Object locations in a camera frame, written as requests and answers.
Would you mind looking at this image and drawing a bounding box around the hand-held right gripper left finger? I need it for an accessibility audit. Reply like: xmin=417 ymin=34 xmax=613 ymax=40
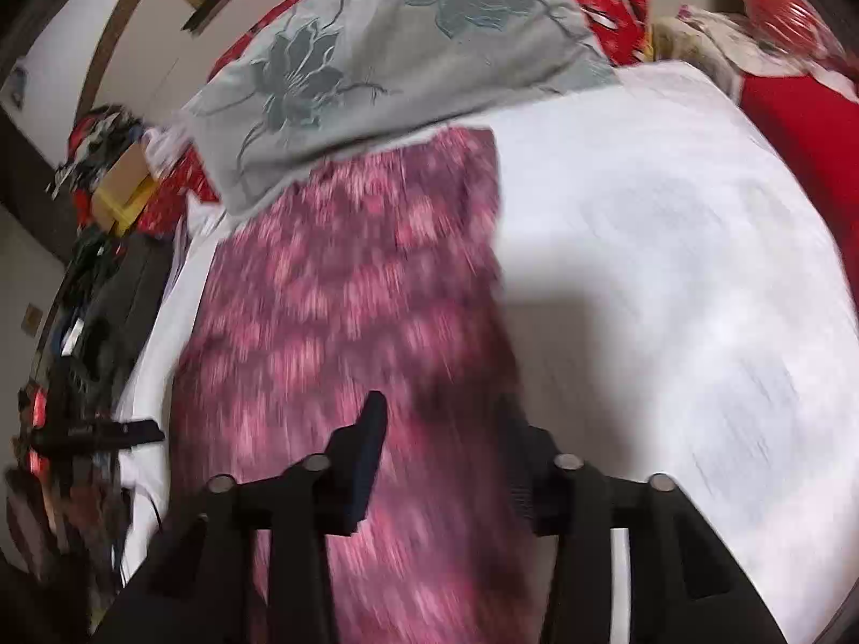
xmin=87 ymin=390 xmax=389 ymax=644

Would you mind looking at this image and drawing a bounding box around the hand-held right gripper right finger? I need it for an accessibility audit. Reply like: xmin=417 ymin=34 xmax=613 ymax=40
xmin=500 ymin=406 xmax=789 ymax=644

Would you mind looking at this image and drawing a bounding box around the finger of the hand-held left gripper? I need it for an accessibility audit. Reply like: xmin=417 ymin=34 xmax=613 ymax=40
xmin=117 ymin=419 xmax=166 ymax=448

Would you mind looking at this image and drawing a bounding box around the pink floral garment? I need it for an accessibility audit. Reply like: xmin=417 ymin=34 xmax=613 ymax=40
xmin=164 ymin=127 xmax=538 ymax=644

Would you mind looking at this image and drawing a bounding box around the dark clothes heap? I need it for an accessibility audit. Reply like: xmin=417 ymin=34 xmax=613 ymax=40
xmin=40 ymin=228 xmax=177 ymax=417

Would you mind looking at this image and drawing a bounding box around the pile of mixed clothes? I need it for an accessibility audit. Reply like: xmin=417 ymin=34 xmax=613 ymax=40
xmin=50 ymin=104 xmax=145 ymax=195

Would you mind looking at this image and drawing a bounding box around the yellow box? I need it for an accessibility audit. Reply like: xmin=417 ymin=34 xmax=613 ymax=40
xmin=90 ymin=181 xmax=158 ymax=237

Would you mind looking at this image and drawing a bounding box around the cardboard box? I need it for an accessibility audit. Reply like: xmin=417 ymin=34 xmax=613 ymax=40
xmin=94 ymin=141 xmax=152 ymax=206

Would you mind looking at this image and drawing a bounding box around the white quilted bed cover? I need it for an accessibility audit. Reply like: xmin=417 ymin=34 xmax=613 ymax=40
xmin=114 ymin=60 xmax=859 ymax=644

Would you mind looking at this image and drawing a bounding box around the white plastic bag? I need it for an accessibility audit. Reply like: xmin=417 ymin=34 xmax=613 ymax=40
xmin=143 ymin=122 xmax=197 ymax=172

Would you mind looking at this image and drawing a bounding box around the grey floral pillow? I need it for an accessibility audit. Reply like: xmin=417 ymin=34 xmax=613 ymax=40
xmin=178 ymin=0 xmax=622 ymax=219

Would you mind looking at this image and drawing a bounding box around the plain red sheet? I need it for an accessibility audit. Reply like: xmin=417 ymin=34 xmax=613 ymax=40
xmin=734 ymin=70 xmax=859 ymax=256

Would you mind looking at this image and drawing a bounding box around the cream red floral blanket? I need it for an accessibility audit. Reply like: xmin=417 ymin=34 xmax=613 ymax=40
xmin=647 ymin=0 xmax=859 ymax=108

